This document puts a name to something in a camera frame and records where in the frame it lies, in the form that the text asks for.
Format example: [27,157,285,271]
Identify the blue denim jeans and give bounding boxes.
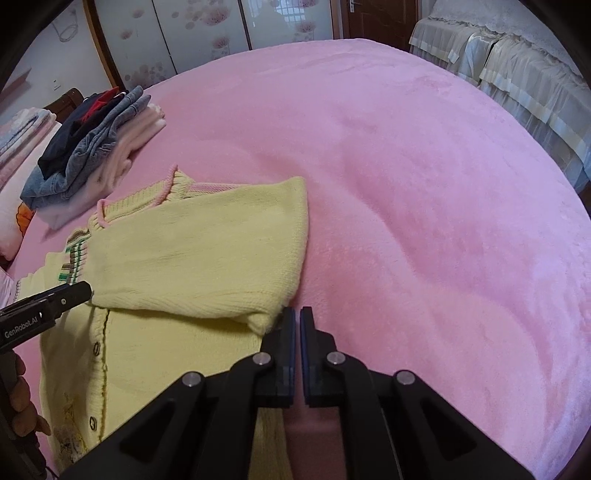
[19,85,152,208]

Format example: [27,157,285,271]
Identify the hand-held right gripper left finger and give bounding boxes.
[58,307,296,480]

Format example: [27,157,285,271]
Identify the pink wall shelf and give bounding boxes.
[2,69,33,95]

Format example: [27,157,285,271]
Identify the white wall cable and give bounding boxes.
[48,9,79,44]

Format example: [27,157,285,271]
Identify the pink pillow with orange print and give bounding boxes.
[0,122,63,264]

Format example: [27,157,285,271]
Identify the person's left hand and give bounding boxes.
[9,353,52,437]

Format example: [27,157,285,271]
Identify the yellow knit sweater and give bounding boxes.
[14,168,309,480]

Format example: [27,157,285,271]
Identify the pink plush blanket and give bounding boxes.
[0,39,591,480]

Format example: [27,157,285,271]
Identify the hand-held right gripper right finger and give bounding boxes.
[300,307,536,480]

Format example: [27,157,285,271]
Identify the brown wooden door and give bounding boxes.
[344,0,419,49]

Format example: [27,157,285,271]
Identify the navy folded garment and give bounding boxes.
[38,95,116,178]

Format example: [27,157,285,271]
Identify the pile of folded clothes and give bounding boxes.
[34,104,167,232]

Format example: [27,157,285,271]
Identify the floral sliding wardrobe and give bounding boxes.
[83,0,347,90]

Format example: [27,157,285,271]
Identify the wooden headboard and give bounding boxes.
[44,88,86,123]

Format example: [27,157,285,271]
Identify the red folded garment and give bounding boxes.
[83,89,127,116]

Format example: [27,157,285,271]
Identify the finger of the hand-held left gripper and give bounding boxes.
[41,281,94,321]

